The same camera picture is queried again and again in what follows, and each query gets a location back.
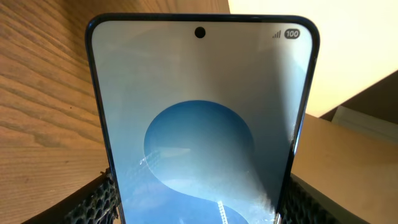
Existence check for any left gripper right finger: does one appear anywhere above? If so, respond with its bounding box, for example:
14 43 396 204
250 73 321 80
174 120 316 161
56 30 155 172
278 174 369 224

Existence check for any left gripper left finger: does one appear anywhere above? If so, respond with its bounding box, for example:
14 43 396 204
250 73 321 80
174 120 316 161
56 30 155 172
23 169 119 224

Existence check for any blue Galaxy smartphone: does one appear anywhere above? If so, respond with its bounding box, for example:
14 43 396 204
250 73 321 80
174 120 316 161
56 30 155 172
85 13 320 223

